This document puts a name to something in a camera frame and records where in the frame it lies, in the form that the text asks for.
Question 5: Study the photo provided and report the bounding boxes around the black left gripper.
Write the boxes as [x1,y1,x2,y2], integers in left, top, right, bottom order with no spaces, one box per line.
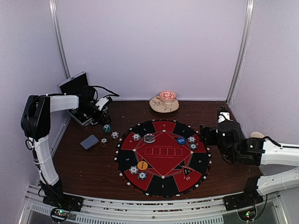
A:
[79,103,111,126]

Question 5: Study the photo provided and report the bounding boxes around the blue chip seat eight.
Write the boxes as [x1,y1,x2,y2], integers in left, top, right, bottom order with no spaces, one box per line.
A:
[189,143,198,151]

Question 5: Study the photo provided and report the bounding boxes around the green poker chip stack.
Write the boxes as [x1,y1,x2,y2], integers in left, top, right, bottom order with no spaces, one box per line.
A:
[103,124,111,133]

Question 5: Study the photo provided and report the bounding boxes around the white ten poker chip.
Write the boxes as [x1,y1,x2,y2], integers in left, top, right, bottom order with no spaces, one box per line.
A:
[187,136,196,144]

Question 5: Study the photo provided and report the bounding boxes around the blue small blind button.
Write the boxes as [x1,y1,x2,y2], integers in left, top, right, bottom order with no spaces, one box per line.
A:
[177,137,186,145]

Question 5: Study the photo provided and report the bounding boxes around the blue white poker chip stack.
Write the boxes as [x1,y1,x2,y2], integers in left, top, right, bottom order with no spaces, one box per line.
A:
[111,131,119,139]

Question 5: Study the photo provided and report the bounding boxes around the blue white chip seat four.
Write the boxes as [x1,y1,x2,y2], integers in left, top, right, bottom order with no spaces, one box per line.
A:
[132,133,141,141]

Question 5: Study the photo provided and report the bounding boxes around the blue white chip seat two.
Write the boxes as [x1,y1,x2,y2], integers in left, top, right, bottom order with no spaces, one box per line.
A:
[129,166,139,174]

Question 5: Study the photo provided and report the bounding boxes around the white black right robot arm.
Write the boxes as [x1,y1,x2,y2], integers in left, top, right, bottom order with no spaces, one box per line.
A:
[199,119,299,206]

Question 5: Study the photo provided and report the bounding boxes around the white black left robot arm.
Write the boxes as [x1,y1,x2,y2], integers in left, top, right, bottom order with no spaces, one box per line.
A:
[21,85,119,186]

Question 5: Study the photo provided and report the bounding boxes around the aluminium poker chip case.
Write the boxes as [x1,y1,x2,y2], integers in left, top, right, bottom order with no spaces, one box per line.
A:
[58,71,112,126]

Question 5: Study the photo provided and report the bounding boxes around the white printed ceramic mug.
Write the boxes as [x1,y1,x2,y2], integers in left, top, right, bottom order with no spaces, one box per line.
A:
[250,131,265,138]

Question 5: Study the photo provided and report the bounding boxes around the blue playing card deck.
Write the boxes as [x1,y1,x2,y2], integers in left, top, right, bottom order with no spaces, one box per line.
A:
[80,135,99,150]

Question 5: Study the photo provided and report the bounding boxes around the black red poker chip stack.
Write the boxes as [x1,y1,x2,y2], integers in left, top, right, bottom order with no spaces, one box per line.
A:
[100,138,109,147]

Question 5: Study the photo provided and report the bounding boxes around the round red black poker mat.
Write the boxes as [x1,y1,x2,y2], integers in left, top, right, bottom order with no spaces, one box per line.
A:
[114,119,212,198]

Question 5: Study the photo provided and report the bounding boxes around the cream floral ceramic plate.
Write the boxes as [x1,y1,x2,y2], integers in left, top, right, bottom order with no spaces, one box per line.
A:
[149,96,179,113]

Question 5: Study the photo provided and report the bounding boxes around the red patterned white bowl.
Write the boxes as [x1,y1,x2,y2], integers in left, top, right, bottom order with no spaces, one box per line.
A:
[159,90,177,103]

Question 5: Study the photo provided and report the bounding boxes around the clear dealer button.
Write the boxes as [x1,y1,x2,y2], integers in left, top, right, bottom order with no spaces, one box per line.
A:
[144,133,156,143]

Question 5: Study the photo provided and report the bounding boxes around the orange big blind button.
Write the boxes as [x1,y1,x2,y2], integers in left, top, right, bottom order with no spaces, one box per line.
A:
[137,161,148,170]

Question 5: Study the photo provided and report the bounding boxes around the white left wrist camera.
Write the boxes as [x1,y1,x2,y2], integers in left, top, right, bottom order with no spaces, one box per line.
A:
[95,97,110,111]

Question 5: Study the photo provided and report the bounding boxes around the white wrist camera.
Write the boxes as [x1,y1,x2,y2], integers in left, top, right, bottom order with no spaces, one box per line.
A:
[217,106,231,123]
[95,97,110,111]

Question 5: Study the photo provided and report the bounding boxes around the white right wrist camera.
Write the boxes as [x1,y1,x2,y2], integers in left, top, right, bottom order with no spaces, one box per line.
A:
[217,106,231,123]

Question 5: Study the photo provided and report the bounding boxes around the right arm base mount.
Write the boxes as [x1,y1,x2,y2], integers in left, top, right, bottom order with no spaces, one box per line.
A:
[223,176,263,211]

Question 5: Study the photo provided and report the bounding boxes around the left aluminium corner post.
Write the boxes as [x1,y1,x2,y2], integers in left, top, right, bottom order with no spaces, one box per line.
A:
[49,0,71,79]

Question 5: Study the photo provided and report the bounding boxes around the aluminium corner post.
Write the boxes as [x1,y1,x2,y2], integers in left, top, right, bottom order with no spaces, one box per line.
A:
[226,0,256,105]
[49,0,71,79]

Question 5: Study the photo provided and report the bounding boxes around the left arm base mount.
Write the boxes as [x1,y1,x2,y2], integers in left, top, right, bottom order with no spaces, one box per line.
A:
[40,180,84,212]

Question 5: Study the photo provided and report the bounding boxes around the aluminium front rail frame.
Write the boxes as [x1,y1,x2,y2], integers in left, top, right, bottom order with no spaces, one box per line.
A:
[17,184,290,224]

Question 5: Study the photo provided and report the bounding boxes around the right aluminium corner post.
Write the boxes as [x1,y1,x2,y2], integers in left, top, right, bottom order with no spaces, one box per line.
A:
[226,0,256,105]

